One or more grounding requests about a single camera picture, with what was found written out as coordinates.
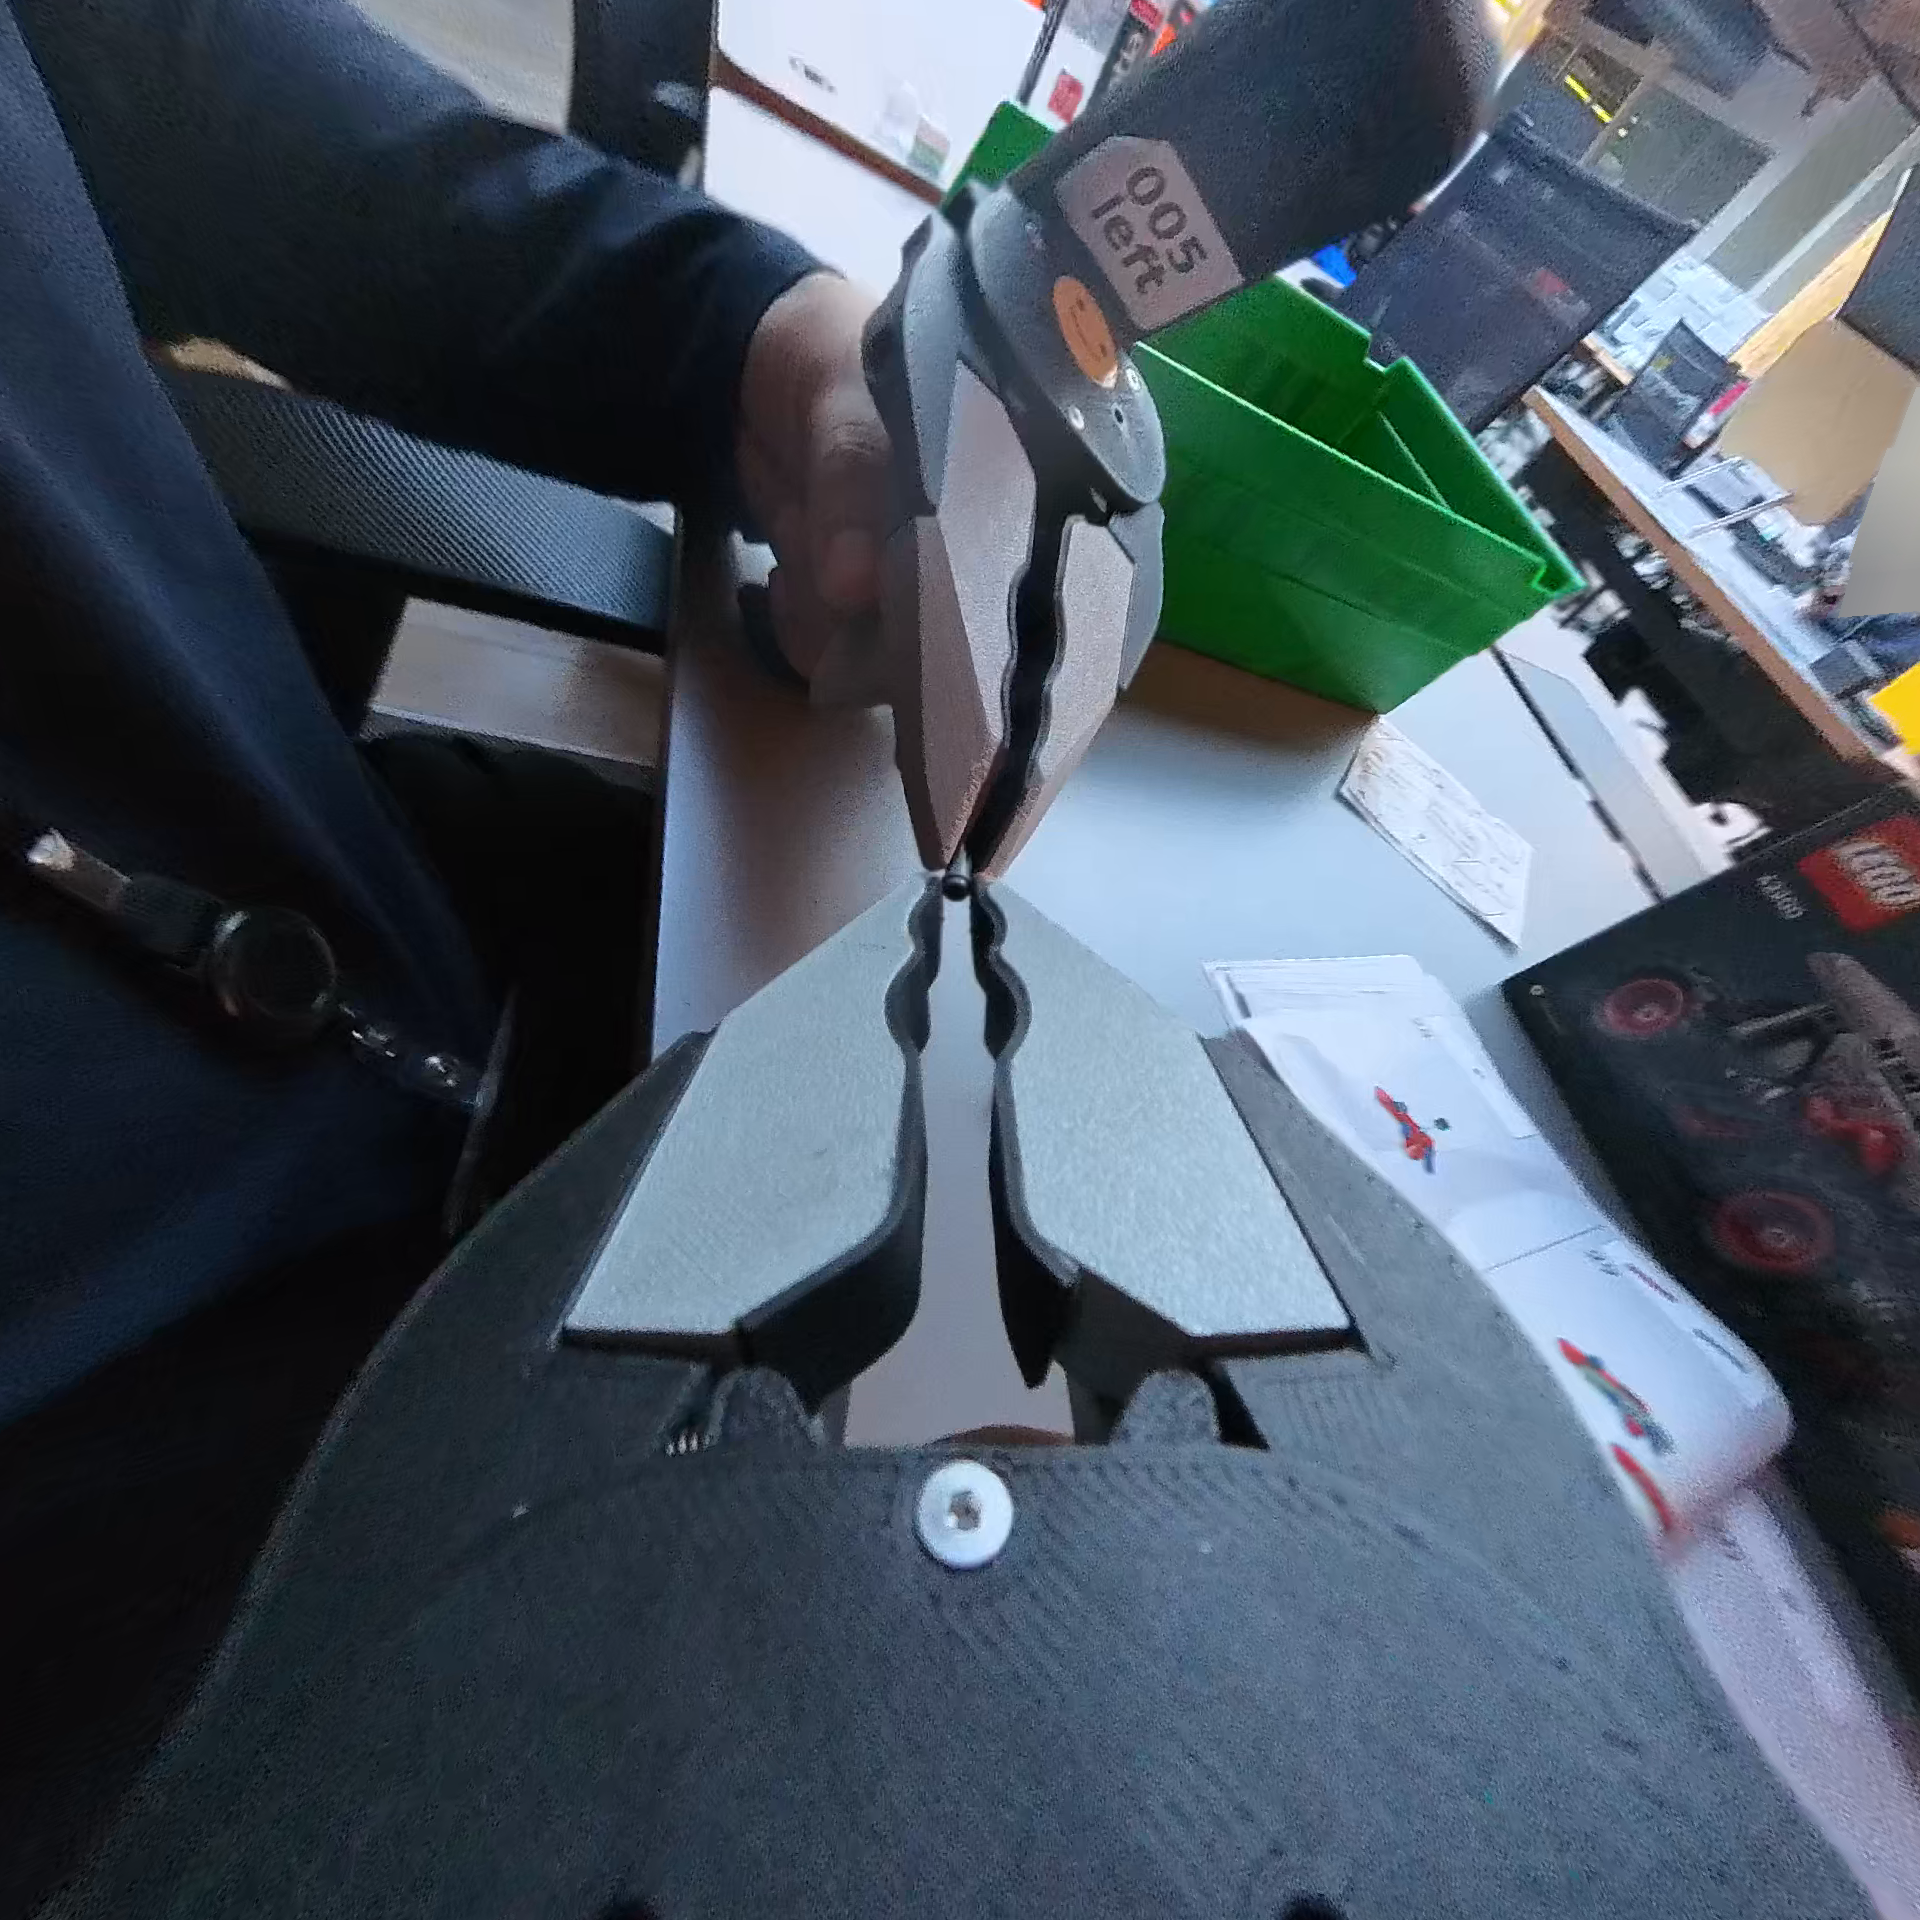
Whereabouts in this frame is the black lego set box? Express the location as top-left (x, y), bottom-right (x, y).
top-left (1500, 786), bottom-right (1920, 1660)

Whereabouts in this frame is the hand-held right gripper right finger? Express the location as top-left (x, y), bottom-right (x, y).
top-left (964, 873), bottom-right (1354, 1394)

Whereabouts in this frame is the person's dark navy torso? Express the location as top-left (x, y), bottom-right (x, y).
top-left (0, 0), bottom-right (505, 1442)

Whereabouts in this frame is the wooden background desk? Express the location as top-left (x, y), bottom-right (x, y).
top-left (1522, 382), bottom-right (1920, 790)

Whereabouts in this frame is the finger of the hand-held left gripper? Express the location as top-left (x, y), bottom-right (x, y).
top-left (972, 507), bottom-right (1167, 882)
top-left (809, 369), bottom-right (1052, 876)

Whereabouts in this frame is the open lego instruction booklet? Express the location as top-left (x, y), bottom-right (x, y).
top-left (1204, 952), bottom-right (1796, 1548)

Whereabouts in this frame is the white sticker sheet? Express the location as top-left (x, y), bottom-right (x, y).
top-left (1335, 721), bottom-right (1536, 952)

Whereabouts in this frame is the person's left forearm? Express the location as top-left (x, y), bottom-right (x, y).
top-left (45, 0), bottom-right (833, 512)

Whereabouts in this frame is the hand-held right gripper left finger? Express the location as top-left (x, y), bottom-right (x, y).
top-left (561, 873), bottom-right (928, 1408)

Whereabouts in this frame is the green plastic bin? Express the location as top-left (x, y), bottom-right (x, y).
top-left (942, 103), bottom-right (1585, 716)

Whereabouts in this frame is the black badge reel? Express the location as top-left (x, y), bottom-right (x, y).
top-left (22, 831), bottom-right (489, 1115)

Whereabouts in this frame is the brown cardboard box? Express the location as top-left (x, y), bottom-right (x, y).
top-left (1713, 210), bottom-right (1920, 530)

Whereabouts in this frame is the black office chair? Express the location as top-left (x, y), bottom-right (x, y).
top-left (151, 0), bottom-right (719, 1203)

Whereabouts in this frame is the person's left hand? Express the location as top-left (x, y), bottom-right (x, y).
top-left (736, 270), bottom-right (905, 681)

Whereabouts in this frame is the grey flat device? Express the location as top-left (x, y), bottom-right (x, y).
top-left (1497, 646), bottom-right (1728, 910)

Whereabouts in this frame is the black monitor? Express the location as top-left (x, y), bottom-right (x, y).
top-left (1332, 112), bottom-right (1701, 442)

